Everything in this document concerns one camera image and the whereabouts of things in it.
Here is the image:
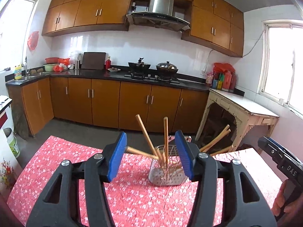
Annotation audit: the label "white framed sliding window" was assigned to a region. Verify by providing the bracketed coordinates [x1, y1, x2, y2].
[259, 20, 303, 119]

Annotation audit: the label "red floral tablecloth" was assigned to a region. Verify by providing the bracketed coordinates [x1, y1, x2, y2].
[7, 135, 283, 227]

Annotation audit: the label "wooden wall cabinet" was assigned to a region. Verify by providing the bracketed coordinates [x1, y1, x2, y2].
[42, 0, 134, 37]
[133, 0, 244, 58]

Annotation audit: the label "metal wire chopstick holder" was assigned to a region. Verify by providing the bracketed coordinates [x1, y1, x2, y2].
[149, 136, 192, 186]

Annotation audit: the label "orange red bottle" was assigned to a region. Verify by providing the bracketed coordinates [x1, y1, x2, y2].
[223, 72, 232, 92]

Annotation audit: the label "white wall cable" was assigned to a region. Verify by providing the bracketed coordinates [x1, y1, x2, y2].
[201, 31, 264, 72]

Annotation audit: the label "black stone countertop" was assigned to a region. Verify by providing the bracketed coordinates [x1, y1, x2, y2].
[6, 67, 211, 91]

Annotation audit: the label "large window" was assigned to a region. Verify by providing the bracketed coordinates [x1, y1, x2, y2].
[0, 0, 38, 72]

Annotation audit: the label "white cabinet with flowers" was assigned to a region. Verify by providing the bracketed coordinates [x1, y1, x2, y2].
[0, 95, 23, 194]

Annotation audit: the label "pot with steel lid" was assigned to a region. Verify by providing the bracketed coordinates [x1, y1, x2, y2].
[156, 61, 178, 75]

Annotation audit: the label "black gas stove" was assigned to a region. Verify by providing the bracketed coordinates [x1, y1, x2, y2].
[124, 72, 180, 84]

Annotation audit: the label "red plastic bag over bottles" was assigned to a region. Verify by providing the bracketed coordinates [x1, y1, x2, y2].
[214, 63, 235, 74]

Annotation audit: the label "black wok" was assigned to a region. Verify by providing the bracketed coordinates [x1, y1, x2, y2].
[128, 57, 151, 72]

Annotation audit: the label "steel range hood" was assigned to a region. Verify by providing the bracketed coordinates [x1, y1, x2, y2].
[126, 0, 190, 32]

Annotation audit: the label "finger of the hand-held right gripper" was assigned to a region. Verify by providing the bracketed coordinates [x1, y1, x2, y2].
[258, 136, 288, 168]

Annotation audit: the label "white green paint bucket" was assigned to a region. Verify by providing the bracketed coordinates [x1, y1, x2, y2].
[3, 128, 20, 158]

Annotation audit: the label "worn white side table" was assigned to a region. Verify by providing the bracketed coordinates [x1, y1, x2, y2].
[195, 89, 280, 152]

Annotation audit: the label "green plastic basin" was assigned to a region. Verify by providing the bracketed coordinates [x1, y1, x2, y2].
[43, 63, 59, 72]

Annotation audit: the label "green yellow box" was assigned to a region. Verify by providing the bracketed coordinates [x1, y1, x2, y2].
[212, 73, 224, 89]

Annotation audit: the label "red wall decoration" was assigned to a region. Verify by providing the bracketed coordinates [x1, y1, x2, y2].
[27, 31, 39, 51]

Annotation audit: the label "wooden base cabinets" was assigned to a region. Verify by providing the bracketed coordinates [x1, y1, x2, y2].
[7, 77, 210, 138]

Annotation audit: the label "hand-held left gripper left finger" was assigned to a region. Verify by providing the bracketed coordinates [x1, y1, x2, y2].
[26, 131, 128, 227]

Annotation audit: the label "dark red bottle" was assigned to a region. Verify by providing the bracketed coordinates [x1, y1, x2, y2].
[229, 72, 237, 93]

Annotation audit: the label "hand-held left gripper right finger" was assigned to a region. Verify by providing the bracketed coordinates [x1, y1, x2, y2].
[175, 130, 277, 227]

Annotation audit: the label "person's right hand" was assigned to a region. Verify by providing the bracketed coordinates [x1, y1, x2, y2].
[272, 181, 288, 217]

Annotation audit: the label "dark cutting board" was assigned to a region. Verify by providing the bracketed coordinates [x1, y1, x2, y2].
[81, 52, 106, 70]

